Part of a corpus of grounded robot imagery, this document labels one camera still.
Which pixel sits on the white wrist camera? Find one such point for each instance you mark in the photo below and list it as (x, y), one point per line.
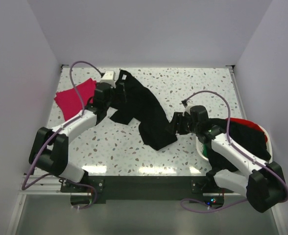
(187, 106)
(109, 78)

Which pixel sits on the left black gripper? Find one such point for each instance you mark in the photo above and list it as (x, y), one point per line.
(112, 90)

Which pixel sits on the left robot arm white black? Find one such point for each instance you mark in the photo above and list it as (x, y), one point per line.
(50, 150)

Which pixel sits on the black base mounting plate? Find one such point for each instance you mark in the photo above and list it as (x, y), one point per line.
(155, 193)

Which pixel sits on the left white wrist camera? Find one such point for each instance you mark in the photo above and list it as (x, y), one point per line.
(109, 78)

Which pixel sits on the black clothes in basket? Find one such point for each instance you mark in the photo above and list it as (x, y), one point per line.
(244, 139)

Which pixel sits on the green garment in basket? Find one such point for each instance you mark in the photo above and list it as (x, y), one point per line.
(204, 152)

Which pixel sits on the white laundry basket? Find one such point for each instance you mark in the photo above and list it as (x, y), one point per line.
(200, 151)

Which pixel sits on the aluminium frame rail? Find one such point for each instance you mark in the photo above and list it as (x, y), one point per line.
(256, 183)

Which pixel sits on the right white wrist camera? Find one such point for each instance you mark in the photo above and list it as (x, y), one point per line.
(187, 106)

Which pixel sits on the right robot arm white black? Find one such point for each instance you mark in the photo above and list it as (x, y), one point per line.
(238, 156)

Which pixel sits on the black t shirt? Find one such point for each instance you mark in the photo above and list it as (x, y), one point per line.
(142, 105)

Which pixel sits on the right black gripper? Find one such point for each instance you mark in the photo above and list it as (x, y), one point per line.
(179, 118)

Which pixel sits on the folded pink red t shirt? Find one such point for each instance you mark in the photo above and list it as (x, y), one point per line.
(69, 102)

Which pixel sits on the red garment in basket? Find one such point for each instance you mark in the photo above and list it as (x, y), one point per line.
(249, 123)

